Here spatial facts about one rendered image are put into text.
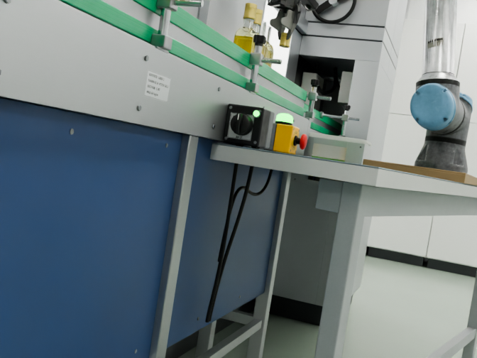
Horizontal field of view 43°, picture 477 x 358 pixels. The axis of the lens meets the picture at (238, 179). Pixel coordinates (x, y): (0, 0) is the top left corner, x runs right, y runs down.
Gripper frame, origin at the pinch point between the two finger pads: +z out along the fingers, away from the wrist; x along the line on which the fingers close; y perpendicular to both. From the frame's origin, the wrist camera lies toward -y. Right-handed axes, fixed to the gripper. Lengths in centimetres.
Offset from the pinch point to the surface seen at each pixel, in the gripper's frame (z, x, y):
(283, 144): 36, 43, 27
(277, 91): 21.7, 29.7, 21.6
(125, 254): 58, 72, 78
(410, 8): -118, -244, -323
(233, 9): -4.0, -4.2, 19.3
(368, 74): -3, -36, -77
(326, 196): 44, 76, 41
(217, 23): 3.0, 2.2, 27.9
